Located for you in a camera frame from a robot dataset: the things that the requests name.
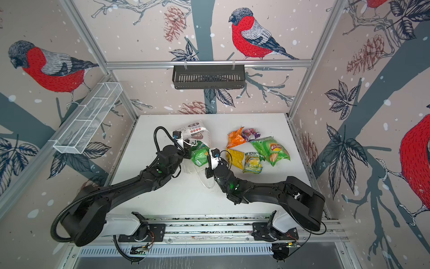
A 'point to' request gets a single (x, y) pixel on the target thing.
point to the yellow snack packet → (238, 157)
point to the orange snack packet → (235, 138)
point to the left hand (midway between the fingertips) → (191, 137)
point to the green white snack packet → (252, 163)
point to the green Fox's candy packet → (200, 153)
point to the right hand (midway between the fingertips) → (208, 155)
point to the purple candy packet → (250, 134)
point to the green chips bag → (271, 149)
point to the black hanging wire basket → (206, 77)
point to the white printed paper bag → (197, 131)
